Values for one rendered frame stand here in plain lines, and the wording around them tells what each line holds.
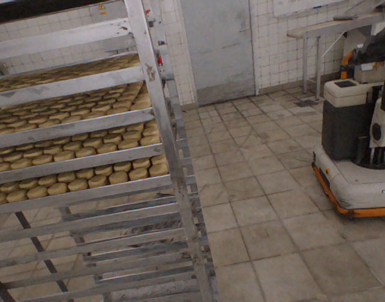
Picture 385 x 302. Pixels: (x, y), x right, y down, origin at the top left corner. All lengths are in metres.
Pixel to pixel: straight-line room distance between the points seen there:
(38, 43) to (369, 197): 1.88
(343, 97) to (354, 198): 0.64
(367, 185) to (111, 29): 1.76
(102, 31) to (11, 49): 0.18
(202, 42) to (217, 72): 0.52
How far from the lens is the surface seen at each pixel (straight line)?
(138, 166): 0.79
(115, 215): 0.78
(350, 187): 1.98
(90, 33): 0.61
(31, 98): 0.69
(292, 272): 1.81
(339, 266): 1.87
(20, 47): 0.67
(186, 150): 1.12
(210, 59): 4.60
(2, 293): 1.08
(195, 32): 4.54
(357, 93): 2.05
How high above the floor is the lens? 1.41
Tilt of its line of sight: 27 degrees down
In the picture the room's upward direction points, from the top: 12 degrees counter-clockwise
